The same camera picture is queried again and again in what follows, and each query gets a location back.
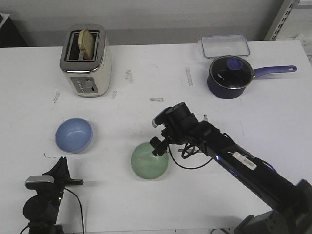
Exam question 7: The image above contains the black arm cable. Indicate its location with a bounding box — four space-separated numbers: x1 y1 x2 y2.
168 142 214 169
63 187 85 232

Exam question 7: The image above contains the blue bowl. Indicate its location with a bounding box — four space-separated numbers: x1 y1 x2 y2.
55 118 93 154

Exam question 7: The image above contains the cream toaster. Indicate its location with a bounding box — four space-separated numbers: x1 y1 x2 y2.
60 24 112 97

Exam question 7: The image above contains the green bowl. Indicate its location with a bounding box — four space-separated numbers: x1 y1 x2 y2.
131 142 169 180

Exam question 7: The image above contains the metal shelf upright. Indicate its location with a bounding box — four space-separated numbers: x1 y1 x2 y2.
264 0 300 41

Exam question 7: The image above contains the bread slice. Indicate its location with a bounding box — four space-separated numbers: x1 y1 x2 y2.
78 29 95 60

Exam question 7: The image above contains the clear plastic container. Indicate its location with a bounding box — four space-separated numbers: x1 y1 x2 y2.
197 34 250 59

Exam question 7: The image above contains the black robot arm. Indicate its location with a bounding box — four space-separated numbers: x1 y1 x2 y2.
69 103 312 234
23 156 84 234

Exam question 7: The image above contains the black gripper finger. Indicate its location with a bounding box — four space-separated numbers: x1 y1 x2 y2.
150 136 168 156
42 156 67 182
64 157 72 180

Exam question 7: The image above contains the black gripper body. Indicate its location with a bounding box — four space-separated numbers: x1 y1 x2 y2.
48 179 83 202
161 126 188 145

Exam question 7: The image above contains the blue saucepan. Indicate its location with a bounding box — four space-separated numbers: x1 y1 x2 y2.
207 55 297 99

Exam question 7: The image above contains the glass pot lid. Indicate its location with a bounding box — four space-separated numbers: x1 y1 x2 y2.
209 56 254 89

